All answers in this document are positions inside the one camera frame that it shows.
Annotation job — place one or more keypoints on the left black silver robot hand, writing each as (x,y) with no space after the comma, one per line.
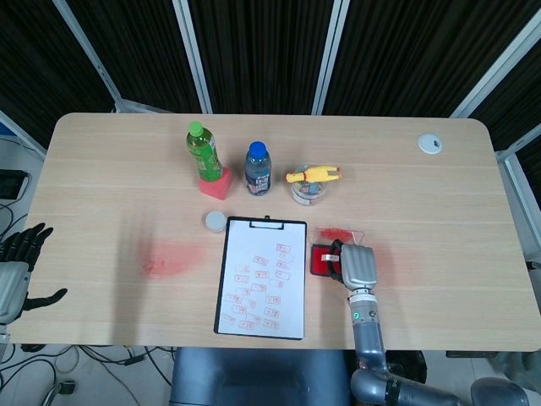
(10,279)

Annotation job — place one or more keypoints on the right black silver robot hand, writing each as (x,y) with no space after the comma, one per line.
(358,266)

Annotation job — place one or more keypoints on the small red stamp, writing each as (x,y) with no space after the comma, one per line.
(330,256)

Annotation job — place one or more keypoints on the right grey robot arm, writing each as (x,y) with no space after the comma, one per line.
(367,338)

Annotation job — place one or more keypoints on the red ink pad clear lid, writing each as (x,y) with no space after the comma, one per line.
(317,262)

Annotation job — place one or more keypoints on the clear plastic jar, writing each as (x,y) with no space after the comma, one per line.
(308,194)

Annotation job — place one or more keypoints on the black device on stand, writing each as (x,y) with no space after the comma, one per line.
(10,184)

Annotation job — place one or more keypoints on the black clipboard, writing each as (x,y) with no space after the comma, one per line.
(266,224)

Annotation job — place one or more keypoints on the yellow rubber chicken toy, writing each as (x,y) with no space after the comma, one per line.
(315,174)

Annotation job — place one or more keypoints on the white paper with red stamps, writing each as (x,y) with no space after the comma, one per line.
(253,241)

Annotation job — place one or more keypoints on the black trash bin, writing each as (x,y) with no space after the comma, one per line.
(408,363)

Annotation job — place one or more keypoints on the blue cap drink bottle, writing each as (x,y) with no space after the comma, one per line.
(258,173)

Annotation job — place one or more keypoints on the small grey round lid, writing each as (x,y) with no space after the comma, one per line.
(215,221)

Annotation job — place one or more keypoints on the pink foam cube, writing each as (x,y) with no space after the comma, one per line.
(217,188)

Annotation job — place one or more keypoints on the green tea bottle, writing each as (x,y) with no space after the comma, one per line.
(205,156)

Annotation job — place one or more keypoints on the black table frame bar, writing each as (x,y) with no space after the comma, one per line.
(471,353)

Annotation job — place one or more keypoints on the white partition frame post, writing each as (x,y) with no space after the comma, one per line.
(89,55)
(194,55)
(331,55)
(494,72)

